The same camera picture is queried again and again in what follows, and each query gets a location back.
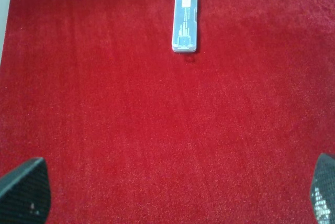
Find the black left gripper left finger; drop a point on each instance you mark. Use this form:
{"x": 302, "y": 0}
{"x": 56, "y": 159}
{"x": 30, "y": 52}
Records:
{"x": 25, "y": 193}

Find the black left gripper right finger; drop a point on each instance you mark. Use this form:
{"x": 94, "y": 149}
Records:
{"x": 322, "y": 189}

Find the red felt mat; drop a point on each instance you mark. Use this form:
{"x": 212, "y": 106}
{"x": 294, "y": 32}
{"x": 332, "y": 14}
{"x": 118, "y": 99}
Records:
{"x": 133, "y": 132}

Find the translucent grey plastic case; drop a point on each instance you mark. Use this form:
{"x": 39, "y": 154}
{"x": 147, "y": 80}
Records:
{"x": 184, "y": 35}

